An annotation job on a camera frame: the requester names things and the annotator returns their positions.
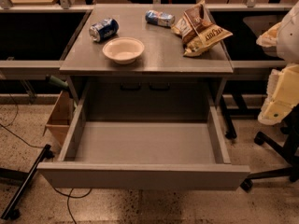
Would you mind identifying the black office chair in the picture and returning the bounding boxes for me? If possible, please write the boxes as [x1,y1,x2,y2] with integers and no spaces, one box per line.
[240,105,299,191]

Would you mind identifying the blue soda can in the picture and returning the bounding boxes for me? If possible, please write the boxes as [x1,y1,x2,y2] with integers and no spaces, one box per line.
[89,18,119,42]

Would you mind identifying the brown yellow chip bag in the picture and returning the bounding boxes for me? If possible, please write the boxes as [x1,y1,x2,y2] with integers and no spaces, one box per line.
[171,0,232,57]

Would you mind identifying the green handled tool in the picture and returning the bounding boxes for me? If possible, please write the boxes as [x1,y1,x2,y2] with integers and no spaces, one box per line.
[46,76,68,91]

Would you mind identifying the grey rail frame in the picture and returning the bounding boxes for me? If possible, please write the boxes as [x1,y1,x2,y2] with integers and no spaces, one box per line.
[0,0,295,79]

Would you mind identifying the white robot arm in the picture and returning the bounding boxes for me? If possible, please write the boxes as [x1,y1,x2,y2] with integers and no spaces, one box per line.
[256,2,299,125]

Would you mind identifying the blue white crushed can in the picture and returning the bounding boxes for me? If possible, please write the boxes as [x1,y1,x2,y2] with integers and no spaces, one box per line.
[145,10,175,27]

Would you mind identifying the black frame leg with caster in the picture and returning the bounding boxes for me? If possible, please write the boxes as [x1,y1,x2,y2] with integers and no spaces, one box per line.
[0,144,54,220]

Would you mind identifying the white bowl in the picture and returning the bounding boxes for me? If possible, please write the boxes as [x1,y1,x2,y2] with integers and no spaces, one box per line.
[102,37,145,64]

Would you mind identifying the black floor cable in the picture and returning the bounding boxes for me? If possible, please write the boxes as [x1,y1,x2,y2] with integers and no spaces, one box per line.
[0,87,93,224]

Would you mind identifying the cardboard box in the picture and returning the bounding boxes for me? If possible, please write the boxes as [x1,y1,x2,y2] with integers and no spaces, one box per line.
[45,91,74,146]

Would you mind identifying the black table leg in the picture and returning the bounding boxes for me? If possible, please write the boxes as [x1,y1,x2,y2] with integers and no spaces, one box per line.
[220,97,237,139]

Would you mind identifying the grey top drawer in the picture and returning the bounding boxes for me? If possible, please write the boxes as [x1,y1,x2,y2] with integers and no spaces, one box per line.
[38,82,249,190]

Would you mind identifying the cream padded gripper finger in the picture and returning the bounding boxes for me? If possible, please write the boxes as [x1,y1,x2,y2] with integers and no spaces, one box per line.
[258,63,299,125]
[256,22,281,48]

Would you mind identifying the grey cabinet desk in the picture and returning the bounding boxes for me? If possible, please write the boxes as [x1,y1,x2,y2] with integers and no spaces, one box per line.
[62,4,229,123]

